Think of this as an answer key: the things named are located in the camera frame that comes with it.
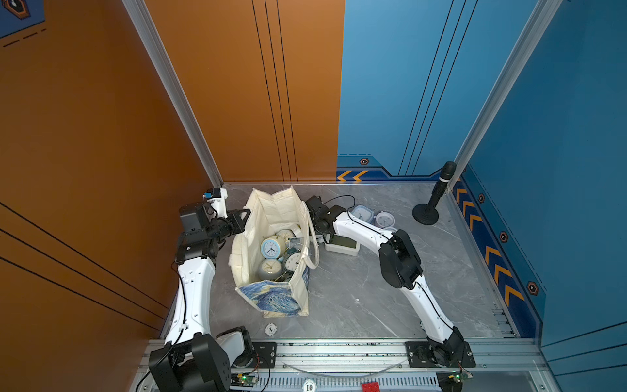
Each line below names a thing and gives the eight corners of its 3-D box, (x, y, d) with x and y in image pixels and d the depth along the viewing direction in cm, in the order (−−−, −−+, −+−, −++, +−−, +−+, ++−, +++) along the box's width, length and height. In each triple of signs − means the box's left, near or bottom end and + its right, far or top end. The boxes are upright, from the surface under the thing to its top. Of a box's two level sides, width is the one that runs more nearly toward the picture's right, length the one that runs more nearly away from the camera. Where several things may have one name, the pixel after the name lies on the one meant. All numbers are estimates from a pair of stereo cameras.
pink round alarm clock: (371, 224, 108) (372, 219, 105) (380, 213, 112) (382, 208, 109) (387, 233, 104) (389, 229, 101) (396, 222, 108) (398, 217, 105)
